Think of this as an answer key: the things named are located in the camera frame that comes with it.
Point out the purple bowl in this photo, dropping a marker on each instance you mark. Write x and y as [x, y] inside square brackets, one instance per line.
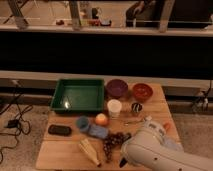
[116, 88]

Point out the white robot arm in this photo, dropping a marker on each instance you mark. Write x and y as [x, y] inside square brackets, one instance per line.
[146, 148]

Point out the red bowl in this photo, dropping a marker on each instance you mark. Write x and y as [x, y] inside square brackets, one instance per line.
[142, 92]

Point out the white plastic cup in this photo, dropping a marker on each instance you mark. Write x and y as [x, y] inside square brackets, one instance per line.
[114, 108]

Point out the orange apple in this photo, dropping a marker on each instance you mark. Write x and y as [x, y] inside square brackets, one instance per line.
[101, 119]

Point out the green plastic tray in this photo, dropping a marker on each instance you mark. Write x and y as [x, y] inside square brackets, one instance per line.
[78, 96]

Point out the small metal cup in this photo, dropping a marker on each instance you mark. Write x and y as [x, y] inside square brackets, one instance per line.
[136, 108]

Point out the blue plastic cup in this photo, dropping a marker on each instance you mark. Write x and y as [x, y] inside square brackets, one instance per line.
[83, 124]

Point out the blue cloth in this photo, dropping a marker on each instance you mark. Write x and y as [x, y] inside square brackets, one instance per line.
[98, 131]

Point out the purple grape bunch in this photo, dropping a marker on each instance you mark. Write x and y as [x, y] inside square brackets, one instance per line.
[113, 140]

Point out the wooden table board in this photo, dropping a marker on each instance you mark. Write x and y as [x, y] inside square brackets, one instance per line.
[60, 153]

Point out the yellow corn cob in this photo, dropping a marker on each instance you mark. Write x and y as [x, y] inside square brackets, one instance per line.
[89, 151]

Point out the black rectangular case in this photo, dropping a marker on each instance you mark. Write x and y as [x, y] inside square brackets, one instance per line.
[59, 130]

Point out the orange carrot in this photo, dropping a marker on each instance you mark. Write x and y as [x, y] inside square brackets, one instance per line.
[167, 126]

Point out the black power adapter with cables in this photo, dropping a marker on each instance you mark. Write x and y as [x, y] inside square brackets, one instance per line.
[18, 123]

